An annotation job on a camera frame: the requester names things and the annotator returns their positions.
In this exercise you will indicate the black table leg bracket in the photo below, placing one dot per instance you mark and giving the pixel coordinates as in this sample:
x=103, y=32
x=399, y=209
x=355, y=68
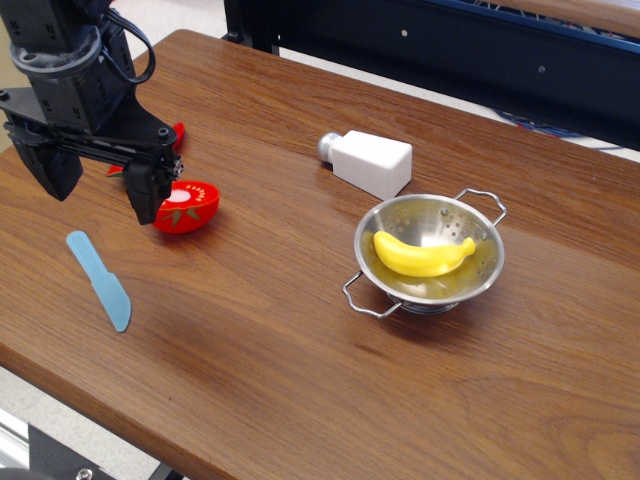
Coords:
x=29, y=453

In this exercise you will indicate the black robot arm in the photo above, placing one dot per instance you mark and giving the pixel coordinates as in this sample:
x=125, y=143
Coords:
x=72, y=31

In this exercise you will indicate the black metal frame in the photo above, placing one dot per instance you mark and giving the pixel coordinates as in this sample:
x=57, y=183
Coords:
x=527, y=64

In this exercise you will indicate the white salt shaker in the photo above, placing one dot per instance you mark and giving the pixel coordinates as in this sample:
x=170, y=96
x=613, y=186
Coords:
x=379, y=166

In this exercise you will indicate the yellow toy banana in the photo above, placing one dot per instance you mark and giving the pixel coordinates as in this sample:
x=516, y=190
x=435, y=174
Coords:
x=417, y=261

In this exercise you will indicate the red toy chili pepper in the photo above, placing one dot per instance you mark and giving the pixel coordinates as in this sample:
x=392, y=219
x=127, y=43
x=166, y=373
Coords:
x=115, y=171

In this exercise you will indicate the light blue toy knife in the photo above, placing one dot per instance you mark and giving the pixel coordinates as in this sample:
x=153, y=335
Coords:
x=106, y=284

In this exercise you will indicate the red toy tomato half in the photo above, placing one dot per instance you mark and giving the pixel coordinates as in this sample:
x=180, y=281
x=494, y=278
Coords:
x=190, y=206

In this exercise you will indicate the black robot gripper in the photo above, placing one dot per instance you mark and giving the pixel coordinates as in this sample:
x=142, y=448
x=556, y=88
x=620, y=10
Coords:
x=71, y=111

